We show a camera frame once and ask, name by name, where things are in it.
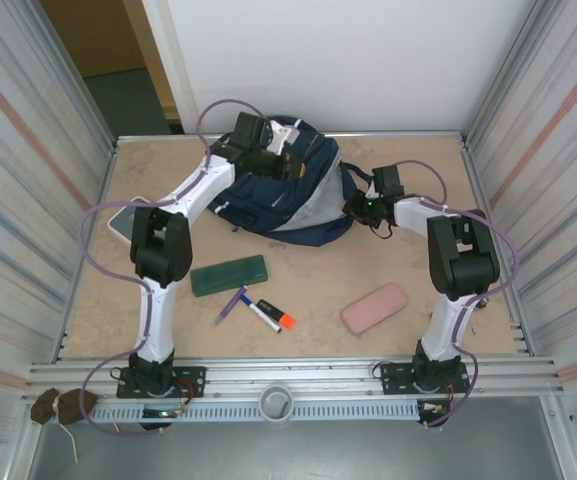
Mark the brown cloth bundle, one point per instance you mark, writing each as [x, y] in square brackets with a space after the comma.
[68, 405]

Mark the navy blue backpack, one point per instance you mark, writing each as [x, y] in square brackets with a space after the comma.
[268, 200]

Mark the brown wooden door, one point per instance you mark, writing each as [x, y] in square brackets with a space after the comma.
[93, 35]

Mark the grey white box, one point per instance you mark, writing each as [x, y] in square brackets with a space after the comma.
[120, 222]

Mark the pink pencil case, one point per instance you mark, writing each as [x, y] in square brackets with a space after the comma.
[375, 307]

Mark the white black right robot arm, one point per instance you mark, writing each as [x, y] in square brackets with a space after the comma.
[460, 250]

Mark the green pencil case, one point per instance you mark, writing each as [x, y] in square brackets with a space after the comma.
[228, 276]

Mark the orange black highlighter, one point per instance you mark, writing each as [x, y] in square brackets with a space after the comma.
[274, 308]

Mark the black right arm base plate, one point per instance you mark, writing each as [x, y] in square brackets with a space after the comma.
[395, 377]

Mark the grey round cup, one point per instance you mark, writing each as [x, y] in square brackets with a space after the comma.
[275, 402]

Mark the purple pen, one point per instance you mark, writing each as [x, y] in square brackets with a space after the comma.
[232, 303]

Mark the blue white marker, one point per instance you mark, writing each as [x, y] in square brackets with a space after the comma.
[264, 313]

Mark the small circuit board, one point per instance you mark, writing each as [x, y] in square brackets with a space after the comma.
[160, 413]

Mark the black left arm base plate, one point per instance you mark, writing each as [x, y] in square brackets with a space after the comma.
[193, 381]

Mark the aluminium frame rail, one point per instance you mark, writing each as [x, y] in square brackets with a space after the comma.
[293, 372]

